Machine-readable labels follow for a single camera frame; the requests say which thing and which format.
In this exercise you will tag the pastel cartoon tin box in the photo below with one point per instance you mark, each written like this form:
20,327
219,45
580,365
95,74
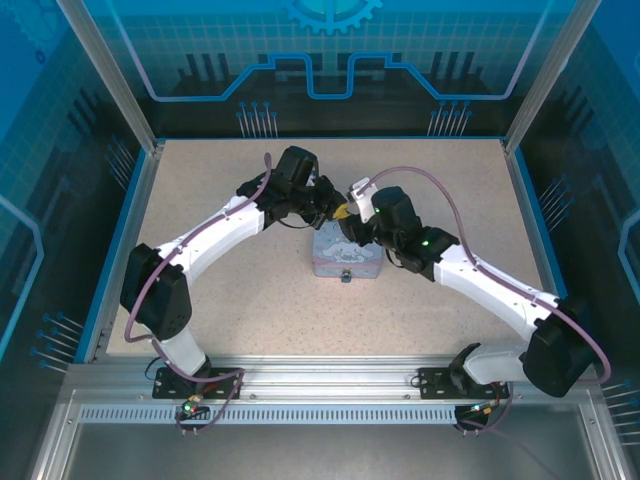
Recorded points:
345,255

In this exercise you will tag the small padlock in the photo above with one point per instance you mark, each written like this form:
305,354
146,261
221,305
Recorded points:
345,274

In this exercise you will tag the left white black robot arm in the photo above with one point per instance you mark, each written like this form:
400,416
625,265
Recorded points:
210,235

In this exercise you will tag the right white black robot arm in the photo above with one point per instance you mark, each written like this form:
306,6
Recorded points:
495,290

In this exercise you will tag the connector with green light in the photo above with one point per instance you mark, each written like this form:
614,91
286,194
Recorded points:
192,404
482,407

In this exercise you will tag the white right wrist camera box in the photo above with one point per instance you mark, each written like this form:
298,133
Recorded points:
362,197

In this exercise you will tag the aluminium mounting rail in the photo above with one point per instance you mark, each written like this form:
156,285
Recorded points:
325,375

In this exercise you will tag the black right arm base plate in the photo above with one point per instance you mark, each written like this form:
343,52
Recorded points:
432,382

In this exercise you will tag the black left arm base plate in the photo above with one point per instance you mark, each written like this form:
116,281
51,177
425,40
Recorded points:
225,376

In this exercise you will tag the aluminium frame post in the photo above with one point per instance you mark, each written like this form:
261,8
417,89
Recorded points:
107,75
550,75

